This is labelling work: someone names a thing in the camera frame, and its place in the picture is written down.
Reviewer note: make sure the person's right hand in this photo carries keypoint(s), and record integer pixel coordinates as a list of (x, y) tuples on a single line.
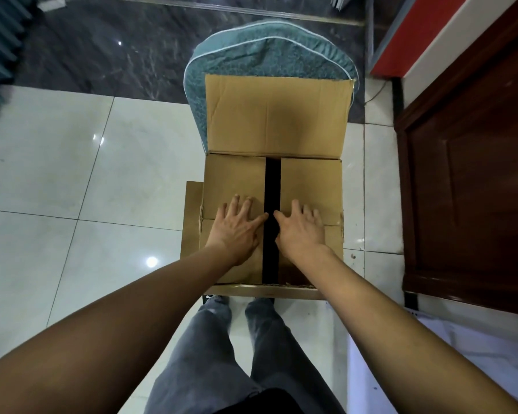
[(300, 235)]

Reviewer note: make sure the person's left hand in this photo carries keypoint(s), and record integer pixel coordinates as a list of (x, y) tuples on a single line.
[(233, 233)]

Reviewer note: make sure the small printed brown carton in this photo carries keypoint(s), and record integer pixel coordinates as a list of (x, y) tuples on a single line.
[(276, 116)]

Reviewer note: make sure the white metal shelving rack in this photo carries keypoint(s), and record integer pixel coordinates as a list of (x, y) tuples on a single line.
[(466, 349)]

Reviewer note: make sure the person's left forearm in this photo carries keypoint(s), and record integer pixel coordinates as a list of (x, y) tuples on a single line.
[(95, 340)]

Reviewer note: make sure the person's right forearm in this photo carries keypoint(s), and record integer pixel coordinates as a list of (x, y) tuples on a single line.
[(405, 336)]

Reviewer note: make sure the person's grey trouser legs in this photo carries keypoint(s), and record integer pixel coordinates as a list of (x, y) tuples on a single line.
[(242, 366)]

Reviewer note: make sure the teal fabric chair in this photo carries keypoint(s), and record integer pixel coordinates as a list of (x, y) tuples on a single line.
[(259, 51)]

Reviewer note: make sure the dark wooden door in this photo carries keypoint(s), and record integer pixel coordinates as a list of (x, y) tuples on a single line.
[(474, 168)]

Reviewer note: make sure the blue pleated curtain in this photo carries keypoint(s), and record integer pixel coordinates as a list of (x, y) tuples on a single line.
[(5, 56)]

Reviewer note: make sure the white power strip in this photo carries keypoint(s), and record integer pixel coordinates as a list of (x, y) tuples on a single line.
[(52, 4)]

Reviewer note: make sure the glass door with metal frame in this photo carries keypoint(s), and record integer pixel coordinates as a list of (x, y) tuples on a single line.
[(369, 30)]

